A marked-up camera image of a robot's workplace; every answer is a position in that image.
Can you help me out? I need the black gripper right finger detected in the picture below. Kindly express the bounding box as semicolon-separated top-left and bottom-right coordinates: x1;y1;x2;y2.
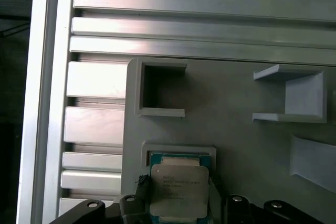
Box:
209;174;321;224

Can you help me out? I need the silver green CPU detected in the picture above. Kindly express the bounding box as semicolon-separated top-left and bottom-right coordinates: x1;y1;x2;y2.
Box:
147;151;214;221

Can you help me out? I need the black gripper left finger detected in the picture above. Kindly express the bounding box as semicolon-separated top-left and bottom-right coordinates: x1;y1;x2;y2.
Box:
49;173;152;224

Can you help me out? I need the grey parts rack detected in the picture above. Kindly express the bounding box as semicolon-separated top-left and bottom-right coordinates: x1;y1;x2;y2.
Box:
122;57;336;224

